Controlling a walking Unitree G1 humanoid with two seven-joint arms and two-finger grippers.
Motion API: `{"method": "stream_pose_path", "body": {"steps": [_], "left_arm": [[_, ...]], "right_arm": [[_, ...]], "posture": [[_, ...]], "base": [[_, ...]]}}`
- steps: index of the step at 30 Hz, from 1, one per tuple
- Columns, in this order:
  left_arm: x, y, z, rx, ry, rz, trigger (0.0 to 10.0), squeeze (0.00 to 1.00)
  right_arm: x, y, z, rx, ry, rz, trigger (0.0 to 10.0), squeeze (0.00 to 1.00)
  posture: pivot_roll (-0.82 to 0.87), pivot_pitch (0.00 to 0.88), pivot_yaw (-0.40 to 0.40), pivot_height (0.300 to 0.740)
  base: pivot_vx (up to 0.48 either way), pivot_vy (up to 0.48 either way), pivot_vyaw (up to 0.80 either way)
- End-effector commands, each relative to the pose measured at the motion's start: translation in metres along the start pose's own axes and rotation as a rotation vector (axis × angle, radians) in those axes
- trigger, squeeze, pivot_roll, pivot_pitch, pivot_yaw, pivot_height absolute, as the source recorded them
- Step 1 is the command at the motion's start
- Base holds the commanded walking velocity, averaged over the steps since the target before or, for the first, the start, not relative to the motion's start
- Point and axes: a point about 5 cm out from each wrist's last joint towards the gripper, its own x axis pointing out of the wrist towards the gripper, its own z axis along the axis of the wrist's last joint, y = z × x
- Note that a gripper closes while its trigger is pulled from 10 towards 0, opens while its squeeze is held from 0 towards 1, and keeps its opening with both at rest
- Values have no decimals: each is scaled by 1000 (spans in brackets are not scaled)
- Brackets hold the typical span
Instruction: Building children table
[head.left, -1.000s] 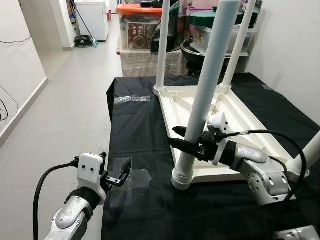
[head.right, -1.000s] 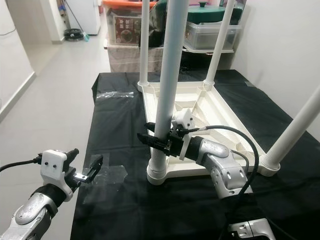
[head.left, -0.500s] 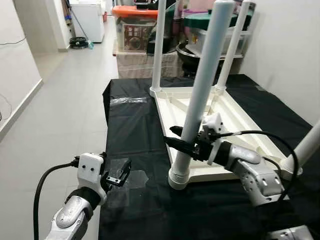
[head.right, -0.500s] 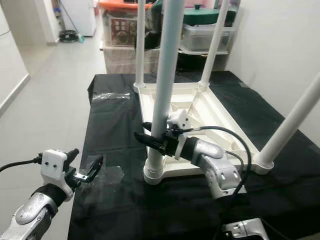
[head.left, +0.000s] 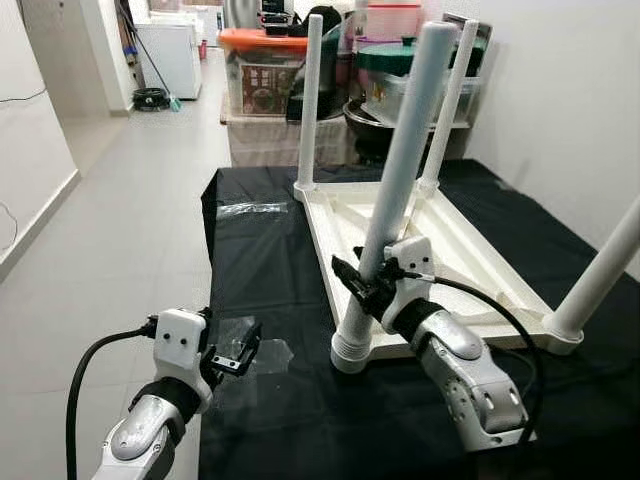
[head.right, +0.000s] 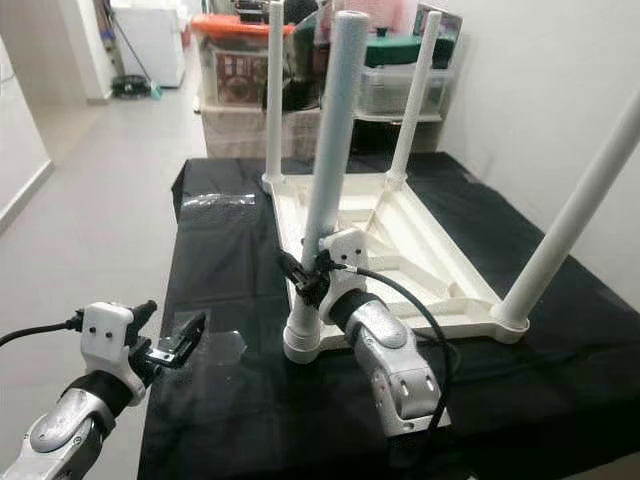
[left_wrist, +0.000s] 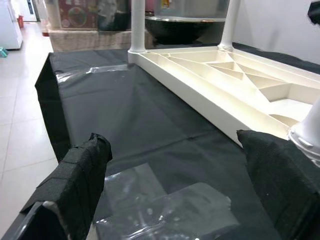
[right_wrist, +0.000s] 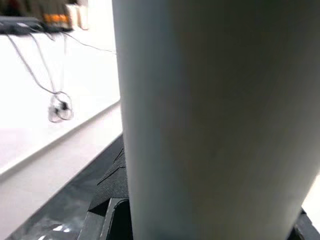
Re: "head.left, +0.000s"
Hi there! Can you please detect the black tablecloth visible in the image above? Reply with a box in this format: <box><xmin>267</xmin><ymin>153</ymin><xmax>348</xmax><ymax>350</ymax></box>
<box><xmin>198</xmin><ymin>160</ymin><xmax>640</xmax><ymax>480</ymax></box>

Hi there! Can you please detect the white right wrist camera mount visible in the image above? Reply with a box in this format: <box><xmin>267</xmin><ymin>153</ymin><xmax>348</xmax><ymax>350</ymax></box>
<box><xmin>380</xmin><ymin>237</ymin><xmax>437</xmax><ymax>337</ymax></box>

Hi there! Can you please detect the white refrigerator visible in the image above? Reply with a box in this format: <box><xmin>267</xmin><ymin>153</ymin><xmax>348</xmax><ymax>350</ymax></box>
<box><xmin>225</xmin><ymin>0</ymin><xmax>263</xmax><ymax>31</ymax></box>

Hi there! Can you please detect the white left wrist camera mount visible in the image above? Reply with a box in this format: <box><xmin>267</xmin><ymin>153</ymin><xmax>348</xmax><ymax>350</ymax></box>
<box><xmin>153</xmin><ymin>308</ymin><xmax>212</xmax><ymax>411</ymax></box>

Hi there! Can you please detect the black framed tablet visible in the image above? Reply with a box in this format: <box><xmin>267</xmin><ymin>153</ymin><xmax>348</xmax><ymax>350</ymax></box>
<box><xmin>440</xmin><ymin>12</ymin><xmax>494</xmax><ymax>52</ymax></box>

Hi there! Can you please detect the black wok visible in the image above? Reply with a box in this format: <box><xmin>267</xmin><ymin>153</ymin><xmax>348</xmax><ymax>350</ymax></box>
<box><xmin>343</xmin><ymin>100</ymin><xmax>403</xmax><ymax>162</ymax></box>

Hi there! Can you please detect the pink plastic container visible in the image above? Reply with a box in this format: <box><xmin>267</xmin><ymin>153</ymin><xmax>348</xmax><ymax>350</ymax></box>
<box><xmin>362</xmin><ymin>0</ymin><xmax>427</xmax><ymax>47</ymax></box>

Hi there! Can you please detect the patterned cloth covered table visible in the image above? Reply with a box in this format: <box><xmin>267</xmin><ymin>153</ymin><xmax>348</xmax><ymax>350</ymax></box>
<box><xmin>222</xmin><ymin>110</ymin><xmax>353</xmax><ymax>169</ymax></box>

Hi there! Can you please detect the clear tape strip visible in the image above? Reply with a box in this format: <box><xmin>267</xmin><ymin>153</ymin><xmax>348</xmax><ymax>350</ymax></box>
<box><xmin>218</xmin><ymin>200</ymin><xmax>292</xmax><ymax>217</ymax></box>

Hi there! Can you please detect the mop with teal head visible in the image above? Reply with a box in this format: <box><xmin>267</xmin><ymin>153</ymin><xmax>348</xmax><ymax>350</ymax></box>
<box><xmin>120</xmin><ymin>0</ymin><xmax>184</xmax><ymax>112</ymax></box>

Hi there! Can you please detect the white chest freezer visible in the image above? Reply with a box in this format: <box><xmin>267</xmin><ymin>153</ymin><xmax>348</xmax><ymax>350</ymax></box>
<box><xmin>135</xmin><ymin>15</ymin><xmax>204</xmax><ymax>102</ymax></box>

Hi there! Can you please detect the white plastic children table top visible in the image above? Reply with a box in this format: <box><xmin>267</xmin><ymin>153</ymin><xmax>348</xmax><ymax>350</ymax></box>
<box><xmin>293</xmin><ymin>180</ymin><xmax>587</xmax><ymax>373</ymax></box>

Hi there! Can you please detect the black coiled hose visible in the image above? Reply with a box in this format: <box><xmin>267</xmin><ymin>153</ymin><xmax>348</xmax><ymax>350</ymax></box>
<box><xmin>132</xmin><ymin>88</ymin><xmax>174</xmax><ymax>112</ymax></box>

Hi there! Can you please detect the clear plastic storage bin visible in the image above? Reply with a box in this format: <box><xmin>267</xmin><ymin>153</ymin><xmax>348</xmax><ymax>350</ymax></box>
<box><xmin>372</xmin><ymin>70</ymin><xmax>482</xmax><ymax>127</ymax></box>

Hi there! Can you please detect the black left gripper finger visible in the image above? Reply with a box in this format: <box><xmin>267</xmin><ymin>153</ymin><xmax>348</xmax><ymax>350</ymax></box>
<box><xmin>225</xmin><ymin>320</ymin><xmax>264</xmax><ymax>374</ymax></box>

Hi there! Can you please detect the dark green pot lid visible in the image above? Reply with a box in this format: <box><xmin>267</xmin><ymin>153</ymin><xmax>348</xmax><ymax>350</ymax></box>
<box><xmin>355</xmin><ymin>38</ymin><xmax>487</xmax><ymax>77</ymax></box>

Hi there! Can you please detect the orange lid storage box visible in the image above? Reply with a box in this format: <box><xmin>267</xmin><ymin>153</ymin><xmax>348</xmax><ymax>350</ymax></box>
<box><xmin>218</xmin><ymin>28</ymin><xmax>311</xmax><ymax>117</ymax></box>

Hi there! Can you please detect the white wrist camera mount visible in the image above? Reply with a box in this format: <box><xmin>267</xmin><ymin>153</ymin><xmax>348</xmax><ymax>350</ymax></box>
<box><xmin>153</xmin><ymin>308</ymin><xmax>212</xmax><ymax>411</ymax></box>
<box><xmin>380</xmin><ymin>237</ymin><xmax>437</xmax><ymax>337</ymax></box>

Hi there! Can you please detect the black wall cable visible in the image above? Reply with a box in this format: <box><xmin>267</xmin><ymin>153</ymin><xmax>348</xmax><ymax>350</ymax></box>
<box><xmin>0</xmin><ymin>200</ymin><xmax>20</xmax><ymax>257</ymax></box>
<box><xmin>0</xmin><ymin>88</ymin><xmax>49</xmax><ymax>104</ymax></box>

